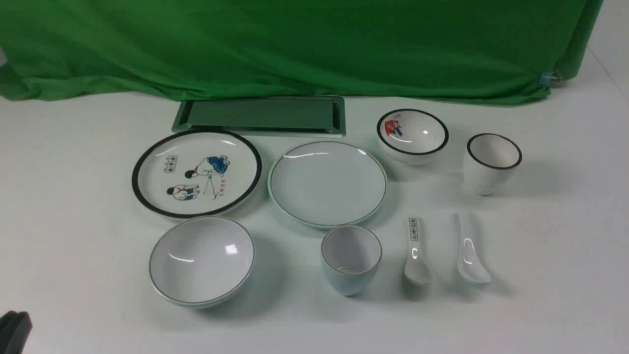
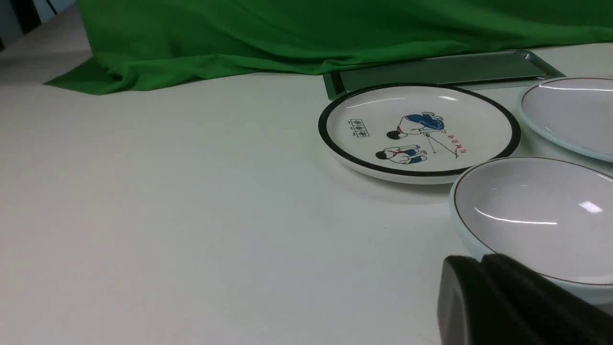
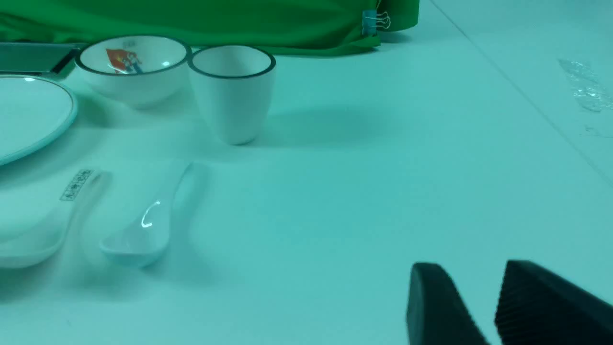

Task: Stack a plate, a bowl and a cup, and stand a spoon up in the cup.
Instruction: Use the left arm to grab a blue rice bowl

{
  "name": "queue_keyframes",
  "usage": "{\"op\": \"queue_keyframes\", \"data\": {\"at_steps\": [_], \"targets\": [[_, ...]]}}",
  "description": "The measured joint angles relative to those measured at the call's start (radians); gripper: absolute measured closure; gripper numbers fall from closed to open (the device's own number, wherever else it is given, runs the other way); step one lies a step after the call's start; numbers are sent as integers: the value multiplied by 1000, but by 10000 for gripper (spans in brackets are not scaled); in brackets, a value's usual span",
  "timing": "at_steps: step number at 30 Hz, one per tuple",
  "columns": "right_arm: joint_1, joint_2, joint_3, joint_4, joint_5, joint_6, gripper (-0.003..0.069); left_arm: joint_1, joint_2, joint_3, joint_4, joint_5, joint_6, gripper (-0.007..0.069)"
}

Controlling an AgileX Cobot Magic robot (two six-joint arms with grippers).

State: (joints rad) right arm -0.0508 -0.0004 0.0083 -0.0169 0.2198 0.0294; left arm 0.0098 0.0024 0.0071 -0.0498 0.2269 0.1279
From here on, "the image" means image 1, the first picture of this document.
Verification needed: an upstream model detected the plain white ceramic spoon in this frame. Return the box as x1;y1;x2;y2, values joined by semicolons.
455;211;492;285

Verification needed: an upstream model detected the plain pale blue plate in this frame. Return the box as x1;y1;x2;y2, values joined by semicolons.
267;140;389;229

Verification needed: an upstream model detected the white spoon with characters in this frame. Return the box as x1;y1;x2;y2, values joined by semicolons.
403;216;433;286

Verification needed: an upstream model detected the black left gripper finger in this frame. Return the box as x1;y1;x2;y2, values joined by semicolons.
0;311;33;354

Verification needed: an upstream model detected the black-rimmed white cup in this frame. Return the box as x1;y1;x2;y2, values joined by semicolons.
463;133;523;196

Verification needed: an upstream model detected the black-rimmed illustrated plate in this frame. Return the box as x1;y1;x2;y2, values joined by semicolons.
132;130;262;220

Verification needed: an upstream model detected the black-rimmed illustrated small bowl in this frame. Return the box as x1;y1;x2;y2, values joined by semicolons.
376;109;450;165

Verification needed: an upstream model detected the blue binder clip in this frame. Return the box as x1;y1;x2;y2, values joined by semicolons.
538;70;564;89

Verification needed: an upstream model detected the large pale blue bowl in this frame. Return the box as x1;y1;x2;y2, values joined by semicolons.
148;216;258;309

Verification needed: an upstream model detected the pale blue cup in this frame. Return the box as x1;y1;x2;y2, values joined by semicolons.
320;225;383;296

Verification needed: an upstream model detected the green backdrop cloth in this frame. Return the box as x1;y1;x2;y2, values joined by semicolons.
0;0;602;106

